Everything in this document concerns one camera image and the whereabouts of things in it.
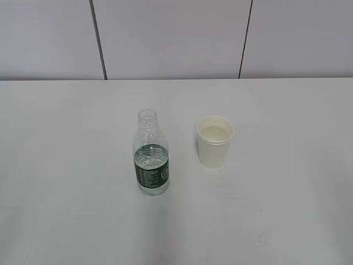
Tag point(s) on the clear green-label water bottle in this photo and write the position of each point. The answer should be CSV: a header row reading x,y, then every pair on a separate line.
x,y
150,154

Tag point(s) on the white paper cup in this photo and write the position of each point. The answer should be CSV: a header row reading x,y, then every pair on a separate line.
x,y
214,134

